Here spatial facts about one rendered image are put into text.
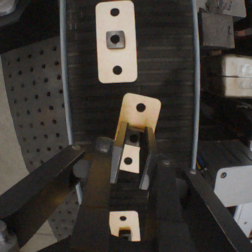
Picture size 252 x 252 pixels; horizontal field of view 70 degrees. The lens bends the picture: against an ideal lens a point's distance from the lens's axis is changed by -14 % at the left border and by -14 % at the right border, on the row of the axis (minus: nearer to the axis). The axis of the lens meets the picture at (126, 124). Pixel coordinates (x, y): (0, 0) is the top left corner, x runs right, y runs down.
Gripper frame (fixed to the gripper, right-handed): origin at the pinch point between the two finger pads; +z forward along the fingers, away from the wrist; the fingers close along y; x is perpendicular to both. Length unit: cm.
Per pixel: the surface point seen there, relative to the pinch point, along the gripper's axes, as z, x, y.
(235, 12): 12.3, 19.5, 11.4
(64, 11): 3.6, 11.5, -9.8
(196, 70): 3.5, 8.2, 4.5
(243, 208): 20.0, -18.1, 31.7
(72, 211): 50, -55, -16
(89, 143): 4.1, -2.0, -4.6
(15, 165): 120, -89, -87
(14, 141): 120, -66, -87
